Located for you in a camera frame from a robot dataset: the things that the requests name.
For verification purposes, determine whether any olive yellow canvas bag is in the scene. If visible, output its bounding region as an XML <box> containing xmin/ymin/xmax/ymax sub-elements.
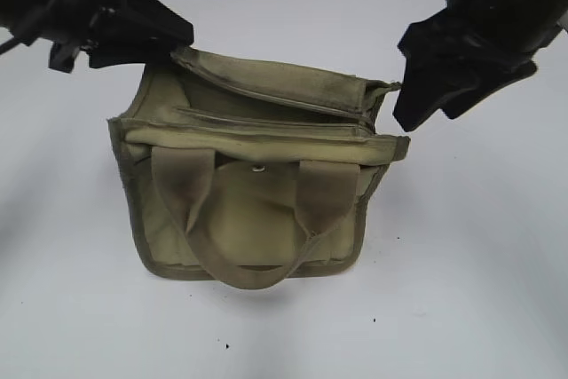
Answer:
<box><xmin>108</xmin><ymin>48</ymin><xmax>410</xmax><ymax>290</ymax></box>

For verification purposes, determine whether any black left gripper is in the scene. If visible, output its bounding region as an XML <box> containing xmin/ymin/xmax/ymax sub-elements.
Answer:
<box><xmin>1</xmin><ymin>0</ymin><xmax>194</xmax><ymax>73</ymax></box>

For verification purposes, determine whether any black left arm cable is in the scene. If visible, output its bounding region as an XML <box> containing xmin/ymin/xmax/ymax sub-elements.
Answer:
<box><xmin>0</xmin><ymin>35</ymin><xmax>23</xmax><ymax>57</ymax></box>

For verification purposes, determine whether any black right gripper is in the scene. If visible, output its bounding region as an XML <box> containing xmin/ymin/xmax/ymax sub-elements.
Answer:
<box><xmin>393</xmin><ymin>0</ymin><xmax>567</xmax><ymax>131</ymax></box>

